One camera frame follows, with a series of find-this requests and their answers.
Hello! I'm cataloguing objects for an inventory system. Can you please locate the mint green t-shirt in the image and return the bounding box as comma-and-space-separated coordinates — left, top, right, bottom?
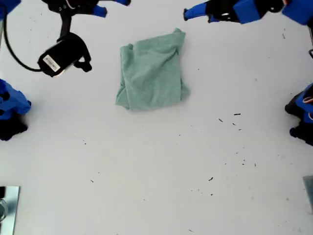
114, 27, 191, 112

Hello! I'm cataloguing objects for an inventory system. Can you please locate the black camera stalk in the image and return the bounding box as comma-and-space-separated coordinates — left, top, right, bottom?
56, 11, 73, 42

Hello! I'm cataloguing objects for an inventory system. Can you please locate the black camera box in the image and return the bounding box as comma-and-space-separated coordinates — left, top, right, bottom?
37, 32, 93, 78

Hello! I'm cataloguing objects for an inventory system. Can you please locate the black camera cable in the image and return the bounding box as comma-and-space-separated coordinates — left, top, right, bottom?
2, 12, 44, 73

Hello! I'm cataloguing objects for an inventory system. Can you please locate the steel base plate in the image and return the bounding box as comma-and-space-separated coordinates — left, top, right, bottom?
0, 186, 21, 235
302, 175, 313, 209

